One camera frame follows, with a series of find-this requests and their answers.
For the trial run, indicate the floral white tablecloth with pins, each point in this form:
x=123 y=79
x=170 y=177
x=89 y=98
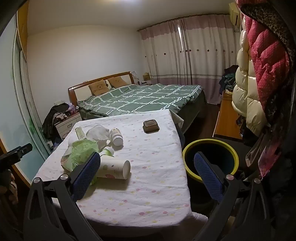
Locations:
x=150 y=166

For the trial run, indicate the wooden bed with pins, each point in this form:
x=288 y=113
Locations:
x=81 y=91

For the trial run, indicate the pile of dark clothes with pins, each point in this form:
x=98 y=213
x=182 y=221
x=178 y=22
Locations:
x=227 y=80

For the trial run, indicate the white cylindrical container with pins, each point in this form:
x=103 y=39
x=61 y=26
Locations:
x=114 y=168

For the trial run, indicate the cream puffer jacket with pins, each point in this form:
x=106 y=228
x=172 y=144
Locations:
x=245 y=97

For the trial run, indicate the tan tissue box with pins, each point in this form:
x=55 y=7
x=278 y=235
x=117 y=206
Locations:
x=146 y=76

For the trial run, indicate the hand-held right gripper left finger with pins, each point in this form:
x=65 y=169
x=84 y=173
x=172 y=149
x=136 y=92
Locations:
x=85 y=172

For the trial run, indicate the pink floral hanging bag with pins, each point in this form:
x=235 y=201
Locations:
x=270 y=155

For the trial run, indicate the clear plastic bag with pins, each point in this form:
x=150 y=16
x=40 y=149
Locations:
x=254 y=150
x=97 y=134

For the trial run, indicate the white nightstand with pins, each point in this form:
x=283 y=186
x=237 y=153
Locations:
x=67 y=125

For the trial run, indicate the light green lotion bottle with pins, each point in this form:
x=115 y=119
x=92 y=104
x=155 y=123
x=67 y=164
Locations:
x=106 y=151

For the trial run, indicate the dark clothes heap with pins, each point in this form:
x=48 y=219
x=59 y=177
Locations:
x=49 y=122

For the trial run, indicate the brown bear pillow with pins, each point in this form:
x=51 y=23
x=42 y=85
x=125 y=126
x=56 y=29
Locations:
x=117 y=81
x=99 y=87

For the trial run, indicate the hanging clear plastic bag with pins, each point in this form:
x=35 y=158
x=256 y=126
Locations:
x=254 y=150

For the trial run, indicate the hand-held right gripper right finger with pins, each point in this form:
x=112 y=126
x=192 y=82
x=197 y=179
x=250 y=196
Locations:
x=208 y=176

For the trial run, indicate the sliding wardrobe door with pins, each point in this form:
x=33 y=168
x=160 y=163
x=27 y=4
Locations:
x=16 y=115

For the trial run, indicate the pink and white curtain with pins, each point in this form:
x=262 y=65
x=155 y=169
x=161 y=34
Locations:
x=198 y=53

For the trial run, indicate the brown square container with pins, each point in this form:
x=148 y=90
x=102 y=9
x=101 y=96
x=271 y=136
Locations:
x=151 y=126

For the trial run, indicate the red puffer jacket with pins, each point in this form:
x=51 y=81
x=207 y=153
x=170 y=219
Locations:
x=266 y=69

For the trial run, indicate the wall air conditioner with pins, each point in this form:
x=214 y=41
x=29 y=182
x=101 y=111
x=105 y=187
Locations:
x=234 y=15

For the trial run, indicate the white pill bottle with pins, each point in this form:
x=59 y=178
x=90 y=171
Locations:
x=116 y=138

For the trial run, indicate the wooden dresser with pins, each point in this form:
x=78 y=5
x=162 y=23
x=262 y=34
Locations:
x=225 y=115

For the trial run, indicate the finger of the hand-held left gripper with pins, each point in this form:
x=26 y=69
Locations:
x=16 y=153

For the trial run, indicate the green plaid quilt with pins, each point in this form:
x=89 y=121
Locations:
x=143 y=98

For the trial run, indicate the white tube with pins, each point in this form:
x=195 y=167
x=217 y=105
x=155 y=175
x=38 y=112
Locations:
x=80 y=133

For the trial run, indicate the yellow rim dark bin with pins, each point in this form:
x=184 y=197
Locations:
x=188 y=166

